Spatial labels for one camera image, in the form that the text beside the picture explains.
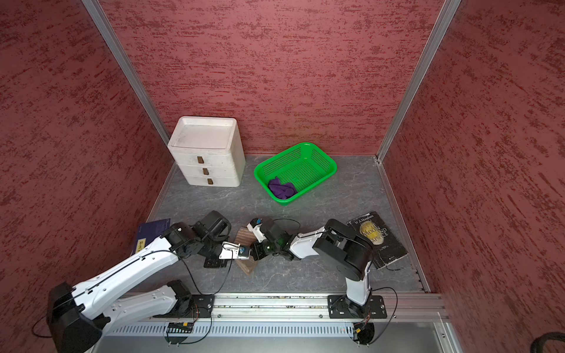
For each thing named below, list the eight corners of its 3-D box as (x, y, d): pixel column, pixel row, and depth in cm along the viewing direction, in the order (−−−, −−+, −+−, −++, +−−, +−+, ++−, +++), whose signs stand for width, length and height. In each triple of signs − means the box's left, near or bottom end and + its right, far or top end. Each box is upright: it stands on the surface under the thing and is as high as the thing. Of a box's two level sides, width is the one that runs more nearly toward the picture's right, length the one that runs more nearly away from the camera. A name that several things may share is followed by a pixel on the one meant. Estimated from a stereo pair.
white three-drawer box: (186, 187, 109) (163, 150, 89) (199, 155, 124) (181, 116, 104) (240, 188, 109) (230, 150, 89) (246, 155, 124) (238, 117, 104)
